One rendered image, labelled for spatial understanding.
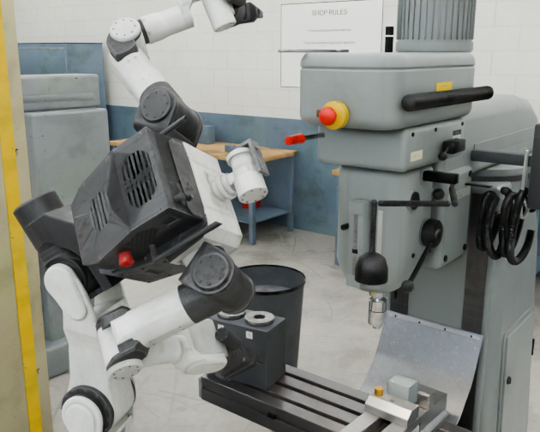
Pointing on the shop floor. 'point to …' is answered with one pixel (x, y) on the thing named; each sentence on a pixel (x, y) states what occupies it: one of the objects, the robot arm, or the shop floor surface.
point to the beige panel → (9, 244)
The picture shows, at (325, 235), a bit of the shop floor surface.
